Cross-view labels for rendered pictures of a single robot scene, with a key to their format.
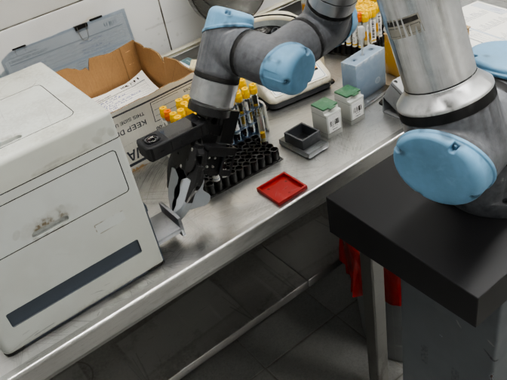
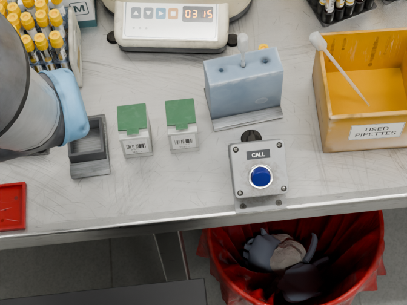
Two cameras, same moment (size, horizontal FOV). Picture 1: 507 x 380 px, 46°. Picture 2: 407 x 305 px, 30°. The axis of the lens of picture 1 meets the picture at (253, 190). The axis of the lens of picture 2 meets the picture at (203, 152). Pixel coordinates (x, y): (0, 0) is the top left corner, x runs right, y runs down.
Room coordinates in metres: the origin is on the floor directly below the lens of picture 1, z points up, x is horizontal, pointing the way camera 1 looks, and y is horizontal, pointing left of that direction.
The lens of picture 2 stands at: (0.65, -0.51, 1.81)
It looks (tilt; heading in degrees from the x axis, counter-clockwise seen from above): 62 degrees down; 29
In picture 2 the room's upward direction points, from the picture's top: 5 degrees counter-clockwise
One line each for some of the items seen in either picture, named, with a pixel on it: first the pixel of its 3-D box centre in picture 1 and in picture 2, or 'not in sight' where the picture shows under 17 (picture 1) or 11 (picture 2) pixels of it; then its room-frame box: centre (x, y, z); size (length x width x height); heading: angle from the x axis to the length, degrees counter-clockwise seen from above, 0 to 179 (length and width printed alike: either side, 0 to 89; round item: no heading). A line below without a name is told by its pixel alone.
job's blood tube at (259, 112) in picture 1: (262, 130); not in sight; (1.02, -0.04, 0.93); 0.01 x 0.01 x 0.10
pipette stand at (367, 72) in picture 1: (364, 75); (243, 85); (1.17, -0.29, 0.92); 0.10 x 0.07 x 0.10; 127
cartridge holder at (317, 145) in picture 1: (302, 139); (86, 142); (1.02, -0.12, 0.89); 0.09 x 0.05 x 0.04; 32
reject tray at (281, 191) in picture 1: (281, 188); (0, 207); (0.89, -0.05, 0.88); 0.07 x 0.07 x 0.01; 30
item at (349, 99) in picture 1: (349, 105); (181, 126); (1.08, -0.23, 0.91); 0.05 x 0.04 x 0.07; 30
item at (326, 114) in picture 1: (326, 117); (134, 131); (1.05, -0.18, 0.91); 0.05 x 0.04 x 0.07; 30
